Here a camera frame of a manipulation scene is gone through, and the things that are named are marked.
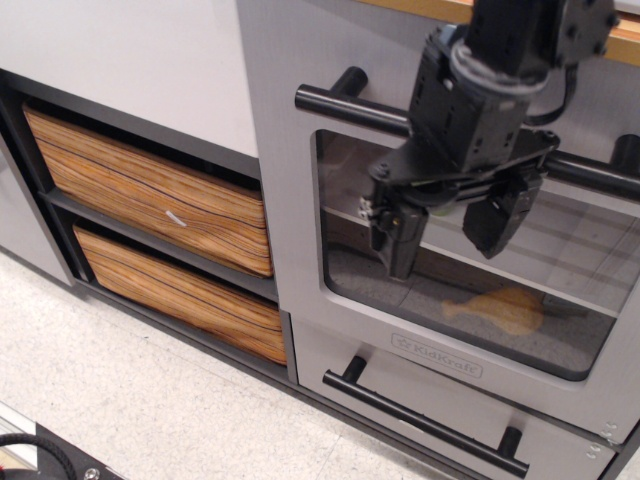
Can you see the grey toy oven door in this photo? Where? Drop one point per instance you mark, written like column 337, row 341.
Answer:
column 579, row 370

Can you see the wood-pattern storage bin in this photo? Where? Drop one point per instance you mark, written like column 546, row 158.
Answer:
column 232, row 315
column 217, row 219

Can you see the wooden countertop edge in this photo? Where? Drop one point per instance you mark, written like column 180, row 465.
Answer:
column 623, row 42

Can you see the grey lower drawer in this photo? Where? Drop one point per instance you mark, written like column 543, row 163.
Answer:
column 551, row 451

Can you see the lower wood-pattern storage bin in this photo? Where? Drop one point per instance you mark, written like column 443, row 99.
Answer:
column 232, row 315

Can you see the grey oven rack shelf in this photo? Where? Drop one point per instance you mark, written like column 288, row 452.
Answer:
column 577, row 251

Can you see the black drawer handle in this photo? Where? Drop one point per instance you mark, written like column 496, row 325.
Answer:
column 502, row 457

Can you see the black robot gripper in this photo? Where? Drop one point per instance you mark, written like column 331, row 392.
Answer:
column 466, row 135

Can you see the toy chicken drumstick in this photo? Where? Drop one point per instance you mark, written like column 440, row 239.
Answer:
column 513, row 310

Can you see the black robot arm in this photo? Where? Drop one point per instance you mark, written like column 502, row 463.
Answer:
column 525, row 37

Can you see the grey toy kitchen cabinet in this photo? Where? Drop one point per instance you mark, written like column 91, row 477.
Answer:
column 146, row 394

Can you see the upper wood-pattern storage bin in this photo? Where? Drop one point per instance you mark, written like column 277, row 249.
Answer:
column 217, row 219

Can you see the black oven door handle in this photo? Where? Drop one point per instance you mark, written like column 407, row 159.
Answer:
column 342, row 102

